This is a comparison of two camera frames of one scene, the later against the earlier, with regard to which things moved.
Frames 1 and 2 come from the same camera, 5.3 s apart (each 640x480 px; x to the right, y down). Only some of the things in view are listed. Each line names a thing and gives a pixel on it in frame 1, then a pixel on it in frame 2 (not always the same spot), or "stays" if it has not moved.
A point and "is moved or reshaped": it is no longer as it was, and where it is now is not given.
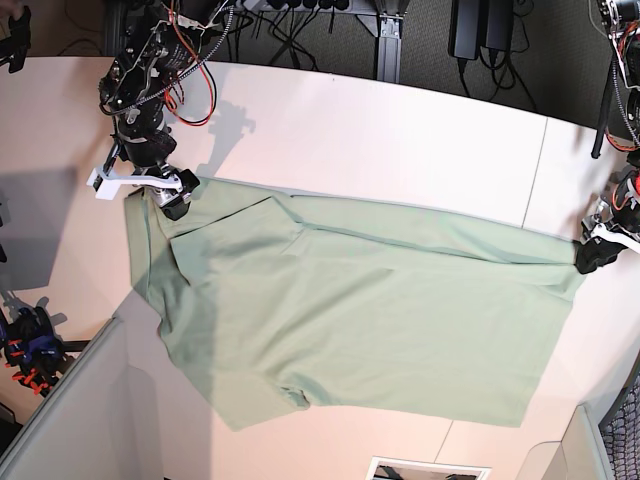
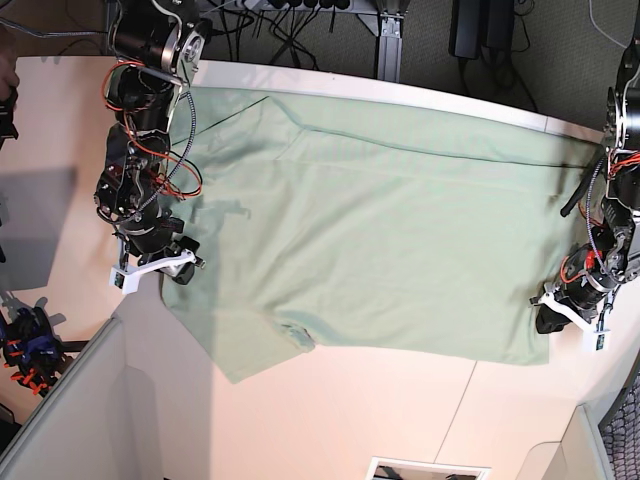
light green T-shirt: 360,303 is moved or reshaped
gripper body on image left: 161,179 → 180,253
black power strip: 355,6 stays
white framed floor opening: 387,468 stays
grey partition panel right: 579,455 stays
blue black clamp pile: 31,346 stays
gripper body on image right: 598,225 → 583,314
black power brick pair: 475,23 stays
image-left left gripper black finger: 189,180 → 184,273
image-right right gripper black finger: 595,253 → 548,320
